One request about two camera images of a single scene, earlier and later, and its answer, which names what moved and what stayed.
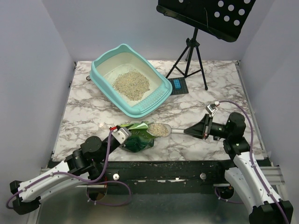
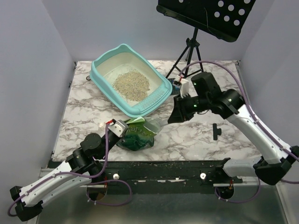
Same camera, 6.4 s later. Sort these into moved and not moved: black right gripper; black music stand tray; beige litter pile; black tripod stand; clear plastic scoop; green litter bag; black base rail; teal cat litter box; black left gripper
Moved: black right gripper; clear plastic scoop; green litter bag
Not moved: teal cat litter box; black left gripper; black tripod stand; black base rail; beige litter pile; black music stand tray
